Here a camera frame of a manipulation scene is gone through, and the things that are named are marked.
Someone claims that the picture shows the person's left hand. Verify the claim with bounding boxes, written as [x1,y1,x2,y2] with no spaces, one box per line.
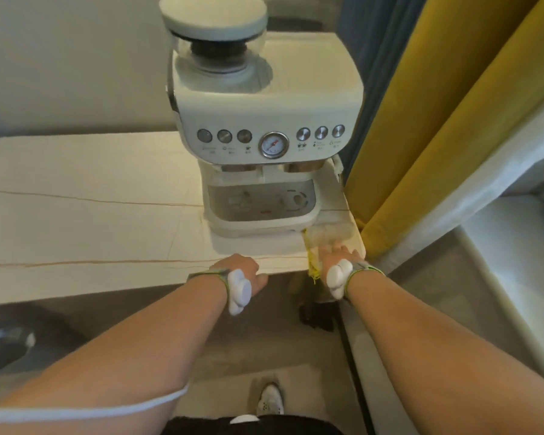
[208,253,269,297]

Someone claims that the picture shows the person's right hand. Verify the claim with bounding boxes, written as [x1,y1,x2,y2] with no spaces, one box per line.
[318,246,366,275]

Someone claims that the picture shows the pale cloth with yellow edge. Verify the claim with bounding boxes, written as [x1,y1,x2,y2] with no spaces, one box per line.
[302,221,366,286]

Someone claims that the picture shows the person's right forearm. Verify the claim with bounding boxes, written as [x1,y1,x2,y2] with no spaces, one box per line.
[344,269,544,435]

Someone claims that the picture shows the person's left forearm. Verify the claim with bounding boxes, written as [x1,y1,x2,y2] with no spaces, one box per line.
[0,272,230,435]

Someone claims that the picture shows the white left wrist tracker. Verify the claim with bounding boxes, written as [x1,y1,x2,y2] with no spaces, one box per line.
[227,268,253,317]

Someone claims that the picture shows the white wrist tracker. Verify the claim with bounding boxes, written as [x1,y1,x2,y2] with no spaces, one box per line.
[227,268,253,317]
[326,259,354,301]

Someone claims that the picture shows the white right wrist tracker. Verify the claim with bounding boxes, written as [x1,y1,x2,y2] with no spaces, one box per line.
[326,259,354,301]

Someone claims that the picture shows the cream drip tray metal grate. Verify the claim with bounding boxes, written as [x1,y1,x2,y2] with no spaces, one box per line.
[202,177,321,239]

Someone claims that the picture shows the small dark floor object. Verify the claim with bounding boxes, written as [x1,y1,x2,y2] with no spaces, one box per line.
[298,285,336,333]

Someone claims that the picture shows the white shoe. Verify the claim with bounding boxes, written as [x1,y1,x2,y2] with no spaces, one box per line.
[256,382,285,417]

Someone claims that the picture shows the black shorts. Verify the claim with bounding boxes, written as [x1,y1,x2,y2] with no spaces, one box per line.
[160,414,345,435]

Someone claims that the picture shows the white curtain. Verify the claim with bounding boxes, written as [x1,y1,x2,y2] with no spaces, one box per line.
[380,88,544,275]

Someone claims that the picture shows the yellow curtain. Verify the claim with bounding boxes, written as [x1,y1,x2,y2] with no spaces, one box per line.
[344,0,544,261]

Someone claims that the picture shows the cream espresso machine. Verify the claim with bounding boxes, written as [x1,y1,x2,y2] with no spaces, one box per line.
[159,0,364,239]

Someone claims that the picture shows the blue curtain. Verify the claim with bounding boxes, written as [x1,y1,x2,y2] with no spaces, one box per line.
[335,0,429,178]

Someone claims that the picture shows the dark rounded object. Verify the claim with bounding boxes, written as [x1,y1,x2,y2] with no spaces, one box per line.
[0,307,88,377]

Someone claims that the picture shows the clear bean hopper cream lid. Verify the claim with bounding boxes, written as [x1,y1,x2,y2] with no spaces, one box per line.
[159,0,269,76]

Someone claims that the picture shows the grey right wrist strap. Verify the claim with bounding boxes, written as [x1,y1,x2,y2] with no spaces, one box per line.
[344,262,386,295]

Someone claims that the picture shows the grey wrist strap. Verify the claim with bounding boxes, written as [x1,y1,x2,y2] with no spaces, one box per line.
[187,268,231,295]
[344,262,386,295]

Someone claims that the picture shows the grey left wrist strap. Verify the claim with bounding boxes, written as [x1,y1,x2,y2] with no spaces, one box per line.
[187,268,231,295]

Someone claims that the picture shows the thin white cable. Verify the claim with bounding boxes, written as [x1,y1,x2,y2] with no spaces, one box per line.
[0,385,189,426]

